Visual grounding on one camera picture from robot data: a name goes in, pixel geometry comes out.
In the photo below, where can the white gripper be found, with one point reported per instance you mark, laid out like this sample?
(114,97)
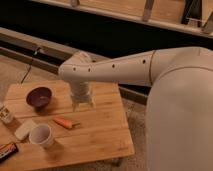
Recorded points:
(81,93)

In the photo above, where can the dark purple ceramic bowl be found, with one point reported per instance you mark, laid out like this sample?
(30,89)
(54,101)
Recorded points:
(39,97)

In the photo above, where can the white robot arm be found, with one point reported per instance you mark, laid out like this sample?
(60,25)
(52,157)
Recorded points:
(179,111)

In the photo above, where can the orange carrot toy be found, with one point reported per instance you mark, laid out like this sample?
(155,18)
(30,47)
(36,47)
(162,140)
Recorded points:
(68,124)

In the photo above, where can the wooden bamboo table board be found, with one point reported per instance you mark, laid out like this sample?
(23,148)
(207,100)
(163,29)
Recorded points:
(102,131)

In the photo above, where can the white paper cup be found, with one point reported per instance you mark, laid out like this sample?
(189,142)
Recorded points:
(41,135)

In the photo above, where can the white rectangular sponge block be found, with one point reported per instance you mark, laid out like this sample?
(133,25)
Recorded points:
(24,129)

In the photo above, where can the dark candy bar wrapper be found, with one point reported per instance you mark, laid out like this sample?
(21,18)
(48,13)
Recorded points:
(7,150)

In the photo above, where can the long metal rail beam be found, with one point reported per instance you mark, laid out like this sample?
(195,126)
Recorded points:
(30,43)

